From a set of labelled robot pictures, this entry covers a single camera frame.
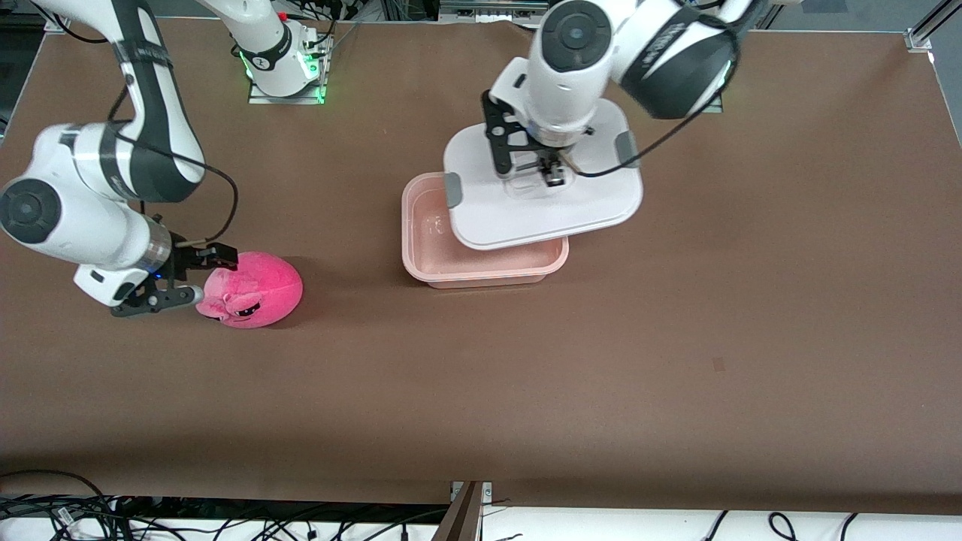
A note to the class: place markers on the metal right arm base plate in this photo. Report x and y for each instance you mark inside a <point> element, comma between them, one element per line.
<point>289,99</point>

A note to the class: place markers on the metal table corner bracket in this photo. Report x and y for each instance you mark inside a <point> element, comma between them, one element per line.
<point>58,22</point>
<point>918,39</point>

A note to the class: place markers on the aluminium frame profile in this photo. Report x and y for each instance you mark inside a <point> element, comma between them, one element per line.
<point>939,19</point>

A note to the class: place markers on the pink translucent plastic box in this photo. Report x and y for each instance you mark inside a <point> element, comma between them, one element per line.
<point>428,248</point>

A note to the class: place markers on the grey equipment rack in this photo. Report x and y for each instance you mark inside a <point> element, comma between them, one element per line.
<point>481,9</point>

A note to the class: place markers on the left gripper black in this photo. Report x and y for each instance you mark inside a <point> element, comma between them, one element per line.
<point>551,161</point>

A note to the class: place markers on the aluminium frame post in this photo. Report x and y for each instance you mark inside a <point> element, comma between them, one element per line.
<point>462,518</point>

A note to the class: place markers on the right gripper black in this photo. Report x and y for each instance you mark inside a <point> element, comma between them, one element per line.
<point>182,258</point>

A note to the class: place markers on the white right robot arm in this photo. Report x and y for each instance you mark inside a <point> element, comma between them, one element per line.
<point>90,218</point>

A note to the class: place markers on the pink round plush toy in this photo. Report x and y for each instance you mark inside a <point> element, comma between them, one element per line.
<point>263,289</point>

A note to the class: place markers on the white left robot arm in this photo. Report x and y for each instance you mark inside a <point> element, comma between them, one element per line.
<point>571,75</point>

